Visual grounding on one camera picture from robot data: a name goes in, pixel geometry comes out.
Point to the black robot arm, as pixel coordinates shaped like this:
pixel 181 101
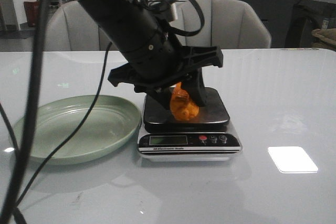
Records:
pixel 130 24

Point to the orange corn cob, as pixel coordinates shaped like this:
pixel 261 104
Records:
pixel 182 106

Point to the grey upholstered chair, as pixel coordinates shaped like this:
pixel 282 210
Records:
pixel 229 24
pixel 72 29

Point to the left grey upholstered chair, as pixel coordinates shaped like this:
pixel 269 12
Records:
pixel 72 29

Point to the dark side table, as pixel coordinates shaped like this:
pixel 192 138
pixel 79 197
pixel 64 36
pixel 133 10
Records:
pixel 308 15

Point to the red waste bin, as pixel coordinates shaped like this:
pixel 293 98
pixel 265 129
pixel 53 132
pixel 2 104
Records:
pixel 31 11

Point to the black silver kitchen scale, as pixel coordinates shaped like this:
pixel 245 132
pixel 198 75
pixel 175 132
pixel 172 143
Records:
pixel 208 137

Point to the pale green plate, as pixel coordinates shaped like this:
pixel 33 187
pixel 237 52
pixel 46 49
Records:
pixel 102 129

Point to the right grey upholstered chair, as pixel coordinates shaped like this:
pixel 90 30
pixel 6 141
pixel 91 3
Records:
pixel 229 24

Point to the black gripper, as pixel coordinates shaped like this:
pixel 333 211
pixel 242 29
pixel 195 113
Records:
pixel 159 64

